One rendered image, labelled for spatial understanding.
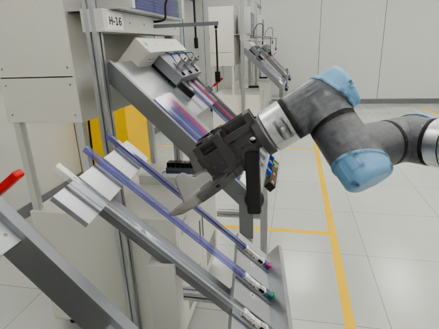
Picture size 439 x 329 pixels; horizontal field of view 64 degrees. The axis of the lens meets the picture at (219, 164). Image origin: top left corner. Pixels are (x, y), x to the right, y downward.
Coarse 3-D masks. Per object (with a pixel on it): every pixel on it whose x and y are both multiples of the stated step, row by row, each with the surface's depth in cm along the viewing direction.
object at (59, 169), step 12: (60, 168) 59; (72, 180) 59; (84, 192) 60; (96, 192) 61; (108, 204) 61; (120, 216) 61; (132, 228) 61; (144, 240) 62; (156, 240) 63; (168, 252) 62; (180, 264) 63; (192, 276) 63; (204, 276) 65; (216, 288) 65; (228, 300) 64; (240, 312) 65
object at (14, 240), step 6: (0, 222) 50; (0, 228) 50; (6, 228) 50; (0, 234) 49; (6, 234) 50; (12, 234) 51; (0, 240) 49; (6, 240) 49; (12, 240) 50; (18, 240) 51; (0, 246) 48; (6, 246) 49; (12, 246) 49; (0, 252) 48; (6, 252) 49
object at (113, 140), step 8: (112, 136) 80; (120, 144) 80; (128, 152) 81; (136, 160) 81; (144, 168) 81; (152, 168) 82; (160, 176) 82; (168, 184) 82; (176, 192) 83; (200, 208) 84; (208, 216) 84; (216, 224) 84; (224, 232) 85; (232, 240) 85; (240, 240) 86; (264, 264) 87
